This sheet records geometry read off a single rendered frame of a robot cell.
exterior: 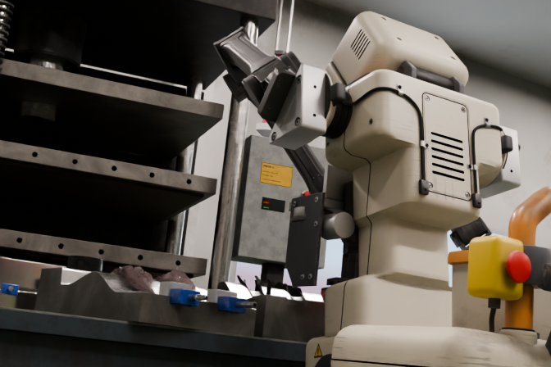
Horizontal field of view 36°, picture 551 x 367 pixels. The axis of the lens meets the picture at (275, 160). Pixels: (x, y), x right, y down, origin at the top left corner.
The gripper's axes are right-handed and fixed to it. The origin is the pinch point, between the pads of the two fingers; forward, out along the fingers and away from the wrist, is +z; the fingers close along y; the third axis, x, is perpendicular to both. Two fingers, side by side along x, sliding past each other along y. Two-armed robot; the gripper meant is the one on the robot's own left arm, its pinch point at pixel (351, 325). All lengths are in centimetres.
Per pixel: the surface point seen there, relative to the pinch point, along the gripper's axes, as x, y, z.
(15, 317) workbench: 8, 66, 5
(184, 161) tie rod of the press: -146, 19, -62
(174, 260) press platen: -84, 27, -17
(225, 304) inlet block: 5.7, 27.7, -1.0
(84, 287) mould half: -13, 54, -2
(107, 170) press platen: -82, 50, -41
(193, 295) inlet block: 11.5, 35.1, -1.7
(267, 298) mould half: -3.7, 17.2, -3.7
